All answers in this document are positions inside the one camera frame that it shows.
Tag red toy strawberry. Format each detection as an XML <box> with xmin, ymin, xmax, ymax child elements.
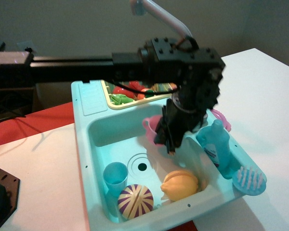
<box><xmin>128</xmin><ymin>81</ymin><xmax>145</xmax><ymax>91</ymax></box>

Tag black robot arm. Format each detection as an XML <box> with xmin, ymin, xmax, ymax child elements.
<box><xmin>0</xmin><ymin>37</ymin><xmax>225</xmax><ymax>154</ymax></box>

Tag orange toy fruit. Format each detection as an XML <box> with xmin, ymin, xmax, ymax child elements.
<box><xmin>137</xmin><ymin>88</ymin><xmax>154</xmax><ymax>100</ymax></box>

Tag yellow toy lemon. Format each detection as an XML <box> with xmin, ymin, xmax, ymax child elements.
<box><xmin>160</xmin><ymin>169</ymin><xmax>198</xmax><ymax>202</ymax></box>

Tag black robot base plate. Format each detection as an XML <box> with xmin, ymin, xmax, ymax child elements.
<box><xmin>0</xmin><ymin>168</ymin><xmax>20</xmax><ymax>227</ymax></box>

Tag blue dish soap bottle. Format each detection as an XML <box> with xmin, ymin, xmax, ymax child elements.
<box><xmin>196</xmin><ymin>119</ymin><xmax>231</xmax><ymax>179</ymax></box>

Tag pink toy utensil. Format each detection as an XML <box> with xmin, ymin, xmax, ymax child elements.
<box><xmin>211</xmin><ymin>109</ymin><xmax>232</xmax><ymax>132</ymax></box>

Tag yellow dish rack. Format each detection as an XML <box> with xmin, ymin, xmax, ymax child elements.
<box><xmin>101</xmin><ymin>80</ymin><xmax>177</xmax><ymax>110</ymax></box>

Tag teal toy sink unit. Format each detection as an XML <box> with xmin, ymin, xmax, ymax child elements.
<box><xmin>71</xmin><ymin>81</ymin><xmax>267</xmax><ymax>231</ymax></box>

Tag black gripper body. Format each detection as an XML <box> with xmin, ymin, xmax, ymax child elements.
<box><xmin>159</xmin><ymin>101</ymin><xmax>206</xmax><ymax>134</ymax></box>

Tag teal plastic cup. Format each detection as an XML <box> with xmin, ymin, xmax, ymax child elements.
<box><xmin>103</xmin><ymin>162</ymin><xmax>128</xmax><ymax>197</ymax></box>

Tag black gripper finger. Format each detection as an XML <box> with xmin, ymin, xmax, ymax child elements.
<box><xmin>154</xmin><ymin>122</ymin><xmax>170</xmax><ymax>146</ymax></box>
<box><xmin>165</xmin><ymin>131</ymin><xmax>185</xmax><ymax>155</ymax></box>

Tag red cloth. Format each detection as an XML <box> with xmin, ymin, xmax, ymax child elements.
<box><xmin>0</xmin><ymin>103</ymin><xmax>74</xmax><ymax>145</ymax></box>

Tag grey toy faucet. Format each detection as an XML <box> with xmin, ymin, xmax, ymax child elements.
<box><xmin>130</xmin><ymin>0</ymin><xmax>209</xmax><ymax>135</ymax></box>

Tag purple yellow striped toy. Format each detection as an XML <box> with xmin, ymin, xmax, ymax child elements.
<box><xmin>117</xmin><ymin>184</ymin><xmax>154</xmax><ymax>220</ymax></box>

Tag red toy tomato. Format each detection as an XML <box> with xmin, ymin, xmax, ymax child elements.
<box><xmin>112</xmin><ymin>86</ymin><xmax>130</xmax><ymax>96</ymax></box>

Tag green toy vegetable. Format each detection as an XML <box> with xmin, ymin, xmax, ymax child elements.
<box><xmin>110</xmin><ymin>94</ymin><xmax>134</xmax><ymax>105</ymax></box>

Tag pink plastic cup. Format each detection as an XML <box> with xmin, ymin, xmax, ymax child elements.
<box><xmin>142</xmin><ymin>115</ymin><xmax>165</xmax><ymax>147</ymax></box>

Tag white wall outlet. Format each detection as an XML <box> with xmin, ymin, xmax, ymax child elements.
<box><xmin>16</xmin><ymin>40</ymin><xmax>37</xmax><ymax>53</ymax></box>

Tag blue scrub brush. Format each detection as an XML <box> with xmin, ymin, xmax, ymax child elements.
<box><xmin>232</xmin><ymin>166</ymin><xmax>266</xmax><ymax>196</ymax></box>

